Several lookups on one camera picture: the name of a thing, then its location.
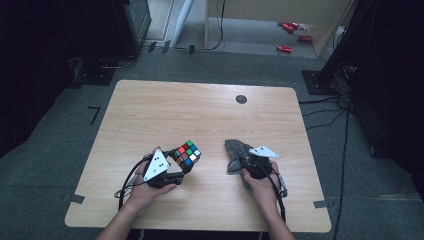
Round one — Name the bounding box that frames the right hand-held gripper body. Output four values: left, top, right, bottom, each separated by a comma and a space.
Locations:
239, 145, 280, 180

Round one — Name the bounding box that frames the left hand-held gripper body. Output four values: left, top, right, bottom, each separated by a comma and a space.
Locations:
143, 148, 184, 189

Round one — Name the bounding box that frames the multicoloured puzzle cube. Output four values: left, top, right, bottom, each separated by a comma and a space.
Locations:
172, 139, 202, 174

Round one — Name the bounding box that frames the grey cloth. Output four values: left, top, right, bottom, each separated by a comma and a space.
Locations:
224, 138, 258, 193

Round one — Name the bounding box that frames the person's right hand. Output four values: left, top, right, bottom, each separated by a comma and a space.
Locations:
242, 161, 283, 210

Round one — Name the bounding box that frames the person's left hand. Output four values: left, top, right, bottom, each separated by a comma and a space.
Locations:
128, 146, 178, 212

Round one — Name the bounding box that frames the person's dark clothing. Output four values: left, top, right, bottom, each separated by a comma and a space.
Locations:
128, 229, 271, 240

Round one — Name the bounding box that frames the black floor plate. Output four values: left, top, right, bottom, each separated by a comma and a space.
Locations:
71, 56, 116, 87

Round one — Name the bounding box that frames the black cabinet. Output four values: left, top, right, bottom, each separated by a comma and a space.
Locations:
111, 0, 153, 59

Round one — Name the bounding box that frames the white panel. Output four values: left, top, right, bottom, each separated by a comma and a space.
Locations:
171, 0, 195, 48

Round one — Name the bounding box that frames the dark curtain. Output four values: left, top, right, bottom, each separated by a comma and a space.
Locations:
318, 0, 424, 191
0, 0, 116, 159

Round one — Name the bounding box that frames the left hand-held gripper cable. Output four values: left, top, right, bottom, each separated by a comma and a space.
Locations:
114, 156, 158, 211

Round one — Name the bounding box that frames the hand-held gripper cable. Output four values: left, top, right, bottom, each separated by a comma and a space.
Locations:
259, 163, 289, 223
114, 156, 158, 211

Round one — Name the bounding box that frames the right hand-held gripper cable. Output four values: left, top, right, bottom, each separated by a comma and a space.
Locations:
259, 163, 289, 223

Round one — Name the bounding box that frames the long black floor cable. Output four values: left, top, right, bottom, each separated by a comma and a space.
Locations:
332, 109, 351, 240

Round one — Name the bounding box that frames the black stand base plate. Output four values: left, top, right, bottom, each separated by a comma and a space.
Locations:
301, 69, 338, 96

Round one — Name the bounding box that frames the black looped floor cable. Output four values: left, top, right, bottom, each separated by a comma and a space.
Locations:
98, 54, 138, 70

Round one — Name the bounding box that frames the coiled cable bundle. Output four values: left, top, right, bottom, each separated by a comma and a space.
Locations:
331, 64, 359, 96

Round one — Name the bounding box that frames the black hanging cable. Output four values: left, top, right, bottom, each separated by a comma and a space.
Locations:
173, 0, 226, 52

